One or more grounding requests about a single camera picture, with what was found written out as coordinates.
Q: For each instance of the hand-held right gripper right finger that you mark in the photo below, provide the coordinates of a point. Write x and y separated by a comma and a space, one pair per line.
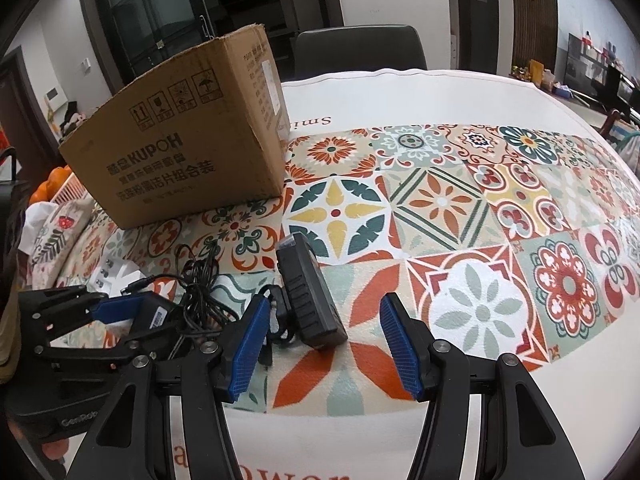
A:
405, 350

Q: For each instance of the floral fabric tissue cover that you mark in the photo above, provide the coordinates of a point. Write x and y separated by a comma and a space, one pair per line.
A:
60, 240

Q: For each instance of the white tissue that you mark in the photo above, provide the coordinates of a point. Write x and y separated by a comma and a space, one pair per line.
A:
36, 220

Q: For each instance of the orange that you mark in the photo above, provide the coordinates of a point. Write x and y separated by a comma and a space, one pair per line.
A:
39, 192
56, 176

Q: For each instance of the white tile-patterned tablecloth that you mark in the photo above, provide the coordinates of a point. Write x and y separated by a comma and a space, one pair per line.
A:
440, 200

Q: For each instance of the brown cardboard box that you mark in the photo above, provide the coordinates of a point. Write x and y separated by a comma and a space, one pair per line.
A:
190, 140

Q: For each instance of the white wall intercom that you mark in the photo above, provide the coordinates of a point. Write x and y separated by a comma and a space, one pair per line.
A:
54, 96

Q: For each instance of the black power adapter with label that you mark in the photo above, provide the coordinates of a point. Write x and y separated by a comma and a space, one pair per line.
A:
160, 322

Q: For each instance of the black television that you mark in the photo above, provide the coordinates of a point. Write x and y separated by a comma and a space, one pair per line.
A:
600, 67

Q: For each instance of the dark grey dining chair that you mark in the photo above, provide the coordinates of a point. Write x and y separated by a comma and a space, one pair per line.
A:
357, 52

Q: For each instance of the dark wooden wall panel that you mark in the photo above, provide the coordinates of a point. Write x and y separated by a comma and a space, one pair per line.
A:
532, 10

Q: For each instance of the white plastic fruit basket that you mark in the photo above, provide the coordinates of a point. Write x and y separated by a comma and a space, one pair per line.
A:
72, 189

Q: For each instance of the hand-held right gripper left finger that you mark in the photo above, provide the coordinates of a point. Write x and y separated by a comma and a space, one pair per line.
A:
245, 350

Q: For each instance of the person's left hand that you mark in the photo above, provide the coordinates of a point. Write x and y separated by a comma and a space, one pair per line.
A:
52, 451

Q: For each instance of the black ribbed power adapter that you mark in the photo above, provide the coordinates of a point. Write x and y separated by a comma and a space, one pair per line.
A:
310, 295

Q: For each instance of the white battery charger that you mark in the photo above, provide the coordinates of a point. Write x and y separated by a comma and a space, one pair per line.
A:
117, 277

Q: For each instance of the black glass sliding door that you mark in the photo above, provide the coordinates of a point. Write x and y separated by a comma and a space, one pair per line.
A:
200, 5

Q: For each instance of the yellow box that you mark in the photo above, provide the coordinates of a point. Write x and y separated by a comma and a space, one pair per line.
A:
536, 72

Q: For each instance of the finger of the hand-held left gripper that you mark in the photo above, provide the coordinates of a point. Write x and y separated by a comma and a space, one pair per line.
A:
117, 310
85, 355

